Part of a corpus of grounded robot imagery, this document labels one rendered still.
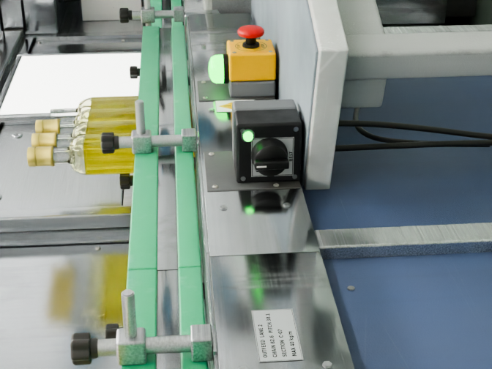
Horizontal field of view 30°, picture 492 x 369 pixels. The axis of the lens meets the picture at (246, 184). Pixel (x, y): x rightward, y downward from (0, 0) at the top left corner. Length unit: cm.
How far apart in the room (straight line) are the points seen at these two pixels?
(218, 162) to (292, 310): 34
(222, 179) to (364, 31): 25
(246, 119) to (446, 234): 27
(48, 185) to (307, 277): 92
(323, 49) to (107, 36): 174
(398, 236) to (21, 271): 76
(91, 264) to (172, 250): 56
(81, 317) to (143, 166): 33
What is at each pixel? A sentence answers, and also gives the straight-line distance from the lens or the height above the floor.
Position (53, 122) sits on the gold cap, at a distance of 170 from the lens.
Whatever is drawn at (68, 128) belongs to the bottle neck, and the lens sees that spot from 170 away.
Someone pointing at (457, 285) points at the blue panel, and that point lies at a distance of 100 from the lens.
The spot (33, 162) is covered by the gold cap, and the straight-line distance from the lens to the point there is 160.
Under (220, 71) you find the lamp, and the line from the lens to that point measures 139.
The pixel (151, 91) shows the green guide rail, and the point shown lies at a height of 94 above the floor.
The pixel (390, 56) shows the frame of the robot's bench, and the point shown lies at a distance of 109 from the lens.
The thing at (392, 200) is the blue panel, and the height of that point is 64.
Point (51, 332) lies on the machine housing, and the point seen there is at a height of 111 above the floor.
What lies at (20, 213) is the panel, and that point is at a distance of 169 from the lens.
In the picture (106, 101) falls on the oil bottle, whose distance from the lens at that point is 174.
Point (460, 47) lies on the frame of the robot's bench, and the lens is 111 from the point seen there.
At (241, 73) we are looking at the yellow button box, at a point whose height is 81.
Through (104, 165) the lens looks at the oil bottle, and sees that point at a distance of 158.
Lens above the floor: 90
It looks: 4 degrees down
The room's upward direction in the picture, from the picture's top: 92 degrees counter-clockwise
